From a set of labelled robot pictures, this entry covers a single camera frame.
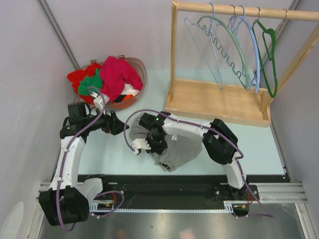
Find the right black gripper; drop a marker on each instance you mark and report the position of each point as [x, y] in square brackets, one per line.
[158, 149]

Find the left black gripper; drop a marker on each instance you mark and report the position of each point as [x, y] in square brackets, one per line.
[111, 124]

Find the grey t shirt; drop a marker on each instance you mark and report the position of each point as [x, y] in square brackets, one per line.
[180, 149]

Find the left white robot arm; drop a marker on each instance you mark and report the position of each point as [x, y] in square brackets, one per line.
[65, 202]

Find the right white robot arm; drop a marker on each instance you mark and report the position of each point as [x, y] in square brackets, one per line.
[218, 140]

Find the light green plastic hanger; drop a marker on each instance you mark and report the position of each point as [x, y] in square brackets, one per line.
[206, 23]

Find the blue wavy hanger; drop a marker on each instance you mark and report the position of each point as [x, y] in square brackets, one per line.
[242, 75]

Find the dark green velvet hanger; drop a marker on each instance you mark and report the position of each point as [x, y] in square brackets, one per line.
[270, 53]

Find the light blue plastic hanger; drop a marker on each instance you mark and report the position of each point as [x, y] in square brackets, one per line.
[234, 23]

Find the white garment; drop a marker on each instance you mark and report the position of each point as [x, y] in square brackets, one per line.
[129, 90]

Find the green garment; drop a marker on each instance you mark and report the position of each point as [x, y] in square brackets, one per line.
[84, 88]

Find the magenta garment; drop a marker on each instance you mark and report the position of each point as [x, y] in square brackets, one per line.
[116, 73]

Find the transparent pink laundry basket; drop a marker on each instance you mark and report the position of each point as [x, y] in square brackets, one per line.
[138, 65]

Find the red garment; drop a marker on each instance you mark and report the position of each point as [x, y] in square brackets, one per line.
[77, 76]

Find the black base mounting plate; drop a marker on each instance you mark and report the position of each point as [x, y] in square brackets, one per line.
[179, 189]

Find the wooden clothes rack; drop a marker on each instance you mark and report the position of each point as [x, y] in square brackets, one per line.
[204, 100]

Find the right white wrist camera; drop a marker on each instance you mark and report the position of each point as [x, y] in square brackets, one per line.
[140, 144]

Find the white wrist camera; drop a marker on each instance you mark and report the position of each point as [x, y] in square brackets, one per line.
[99, 100]
[140, 144]

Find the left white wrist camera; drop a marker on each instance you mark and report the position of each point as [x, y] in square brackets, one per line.
[99, 100]

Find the light blue slotted cable duct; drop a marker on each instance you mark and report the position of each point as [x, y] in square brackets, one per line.
[102, 207]

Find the light blue wire hanger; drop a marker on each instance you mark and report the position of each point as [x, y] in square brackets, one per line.
[193, 28]

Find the aluminium rail frame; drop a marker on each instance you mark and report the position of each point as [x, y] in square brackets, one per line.
[287, 201]

